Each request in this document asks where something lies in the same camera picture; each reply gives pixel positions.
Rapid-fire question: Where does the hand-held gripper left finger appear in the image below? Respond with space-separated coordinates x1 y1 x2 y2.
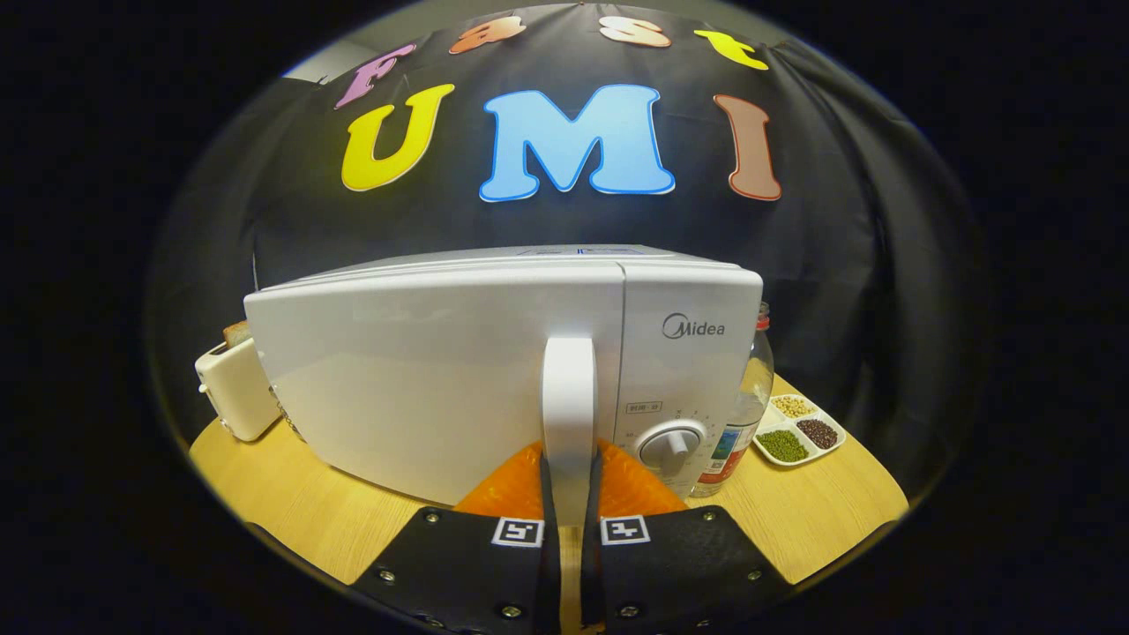
353 439 563 635

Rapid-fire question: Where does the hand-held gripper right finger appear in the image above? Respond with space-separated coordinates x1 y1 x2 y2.
579 439 795 635

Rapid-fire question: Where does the white microwave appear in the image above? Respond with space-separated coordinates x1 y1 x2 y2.
243 244 765 528

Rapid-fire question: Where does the white divided bean dish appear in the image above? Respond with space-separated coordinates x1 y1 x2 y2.
751 393 848 467

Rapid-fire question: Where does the clear bottle red label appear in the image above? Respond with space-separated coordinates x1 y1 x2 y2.
690 302 775 499

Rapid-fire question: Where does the white toaster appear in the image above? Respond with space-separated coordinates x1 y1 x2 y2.
195 338 283 443

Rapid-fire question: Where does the black backdrop cloth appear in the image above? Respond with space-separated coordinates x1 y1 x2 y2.
146 4 980 495

